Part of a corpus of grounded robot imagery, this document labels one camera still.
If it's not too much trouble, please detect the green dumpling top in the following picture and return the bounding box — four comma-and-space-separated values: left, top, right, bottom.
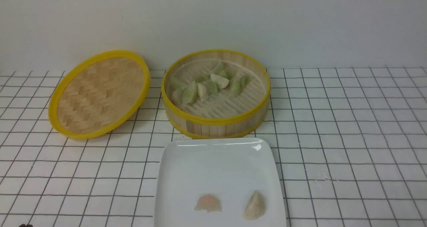
211, 60, 224, 75

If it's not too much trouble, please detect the white square plate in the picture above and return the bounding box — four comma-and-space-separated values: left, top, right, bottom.
153, 137, 289, 227

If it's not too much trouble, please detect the white dumpling in steamer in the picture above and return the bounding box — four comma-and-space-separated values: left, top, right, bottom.
210, 74, 230, 89

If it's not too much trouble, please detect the white dumpling small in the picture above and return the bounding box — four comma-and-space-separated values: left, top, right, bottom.
196, 83, 209, 102

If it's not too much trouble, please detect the yellow rimmed bamboo steamer basket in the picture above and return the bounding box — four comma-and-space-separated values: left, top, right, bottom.
161, 49, 271, 139

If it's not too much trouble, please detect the green dumpling far right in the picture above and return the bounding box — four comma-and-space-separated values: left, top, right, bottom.
239, 74, 251, 89

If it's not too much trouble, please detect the pink dumpling on plate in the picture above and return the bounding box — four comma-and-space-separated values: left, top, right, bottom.
194, 195, 222, 212

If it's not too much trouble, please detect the green dumpling centre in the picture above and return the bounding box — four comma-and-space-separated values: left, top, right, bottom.
207, 81, 219, 95

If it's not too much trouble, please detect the pale dumpling far left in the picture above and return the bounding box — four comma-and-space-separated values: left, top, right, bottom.
171, 89, 183, 105

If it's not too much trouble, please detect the pale green dumpling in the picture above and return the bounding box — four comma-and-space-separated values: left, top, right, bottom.
181, 81, 198, 104

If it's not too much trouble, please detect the yellow rimmed bamboo steamer lid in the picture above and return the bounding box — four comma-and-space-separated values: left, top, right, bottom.
48, 50, 151, 139

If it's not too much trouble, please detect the beige dumpling on plate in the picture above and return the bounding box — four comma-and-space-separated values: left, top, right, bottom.
243, 190, 266, 220

